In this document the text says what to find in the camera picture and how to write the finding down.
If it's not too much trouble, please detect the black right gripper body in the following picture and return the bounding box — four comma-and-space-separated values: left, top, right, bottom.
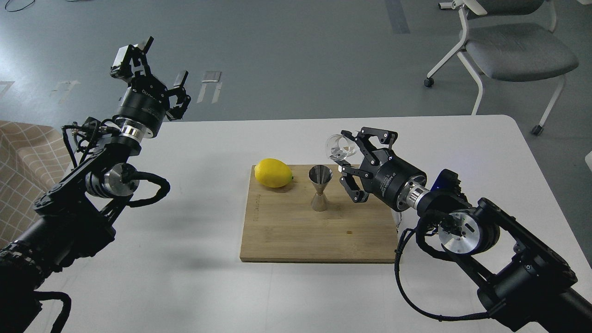
361, 148, 427, 211

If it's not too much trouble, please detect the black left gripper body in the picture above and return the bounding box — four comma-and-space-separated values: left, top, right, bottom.
113, 76, 169, 138

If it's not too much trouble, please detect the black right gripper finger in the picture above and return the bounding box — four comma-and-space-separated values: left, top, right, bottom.
338, 164, 374, 203
342, 127, 398, 160

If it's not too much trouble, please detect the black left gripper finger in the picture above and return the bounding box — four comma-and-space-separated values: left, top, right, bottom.
110, 37, 154, 88
166, 70, 191, 122

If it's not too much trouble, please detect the steel double jigger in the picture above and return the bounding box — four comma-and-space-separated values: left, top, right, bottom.
308, 165, 333, 211

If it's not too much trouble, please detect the small clear glass cup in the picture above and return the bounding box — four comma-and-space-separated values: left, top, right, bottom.
324, 134, 358, 162

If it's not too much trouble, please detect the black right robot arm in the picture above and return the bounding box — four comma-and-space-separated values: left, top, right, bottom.
325, 127, 591, 333

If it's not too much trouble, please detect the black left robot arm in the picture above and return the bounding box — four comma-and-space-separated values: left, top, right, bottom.
0, 37, 191, 333

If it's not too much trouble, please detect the yellow lemon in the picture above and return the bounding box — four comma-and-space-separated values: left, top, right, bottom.
254, 158, 293, 188

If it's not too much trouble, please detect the bamboo cutting board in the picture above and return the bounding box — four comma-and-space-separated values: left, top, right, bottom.
239, 165, 398, 264

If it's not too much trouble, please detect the beige checkered cloth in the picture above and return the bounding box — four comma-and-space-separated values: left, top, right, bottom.
0, 121, 71, 247

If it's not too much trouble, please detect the grey office chair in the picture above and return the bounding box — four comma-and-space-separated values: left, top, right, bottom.
424, 0, 579, 136

